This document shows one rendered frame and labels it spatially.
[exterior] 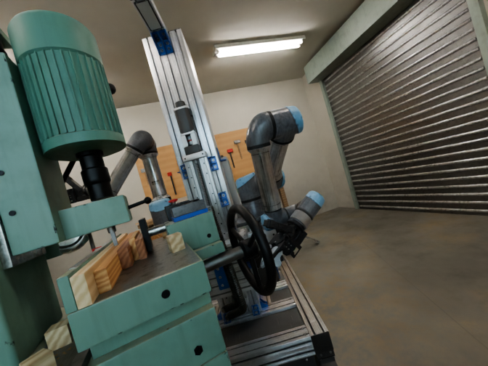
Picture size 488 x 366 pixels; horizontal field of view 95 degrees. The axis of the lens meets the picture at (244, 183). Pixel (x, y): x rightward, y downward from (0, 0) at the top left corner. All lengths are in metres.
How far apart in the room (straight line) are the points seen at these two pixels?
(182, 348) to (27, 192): 0.44
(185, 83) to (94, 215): 1.09
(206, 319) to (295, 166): 4.08
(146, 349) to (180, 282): 0.13
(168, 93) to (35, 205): 1.08
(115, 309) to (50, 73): 0.51
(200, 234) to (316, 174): 4.11
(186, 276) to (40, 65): 0.55
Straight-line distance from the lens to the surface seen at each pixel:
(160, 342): 0.50
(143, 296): 0.44
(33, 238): 0.64
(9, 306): 0.65
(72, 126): 0.63
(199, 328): 0.51
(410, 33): 3.49
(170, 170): 3.90
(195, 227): 0.66
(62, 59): 0.70
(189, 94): 1.51
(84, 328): 0.46
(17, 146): 0.66
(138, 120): 4.15
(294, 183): 4.39
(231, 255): 0.70
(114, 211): 0.64
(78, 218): 0.65
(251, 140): 0.88
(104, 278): 0.48
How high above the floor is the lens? 1.02
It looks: level
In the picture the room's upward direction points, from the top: 16 degrees counter-clockwise
